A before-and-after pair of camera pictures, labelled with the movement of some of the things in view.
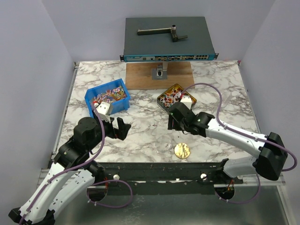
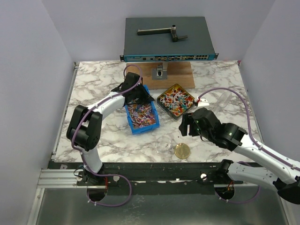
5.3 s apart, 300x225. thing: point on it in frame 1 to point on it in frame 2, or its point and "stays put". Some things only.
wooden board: x=139 y=75 stays put
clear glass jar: x=163 y=144 stays put
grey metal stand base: x=161 y=72 stays put
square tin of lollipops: x=171 y=96 stays put
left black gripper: x=123 y=129 to x=146 y=96
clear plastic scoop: x=226 y=97 stays put
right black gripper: x=175 y=119 to x=191 y=125
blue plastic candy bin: x=115 y=93 to x=142 y=116
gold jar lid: x=182 y=150 stays put
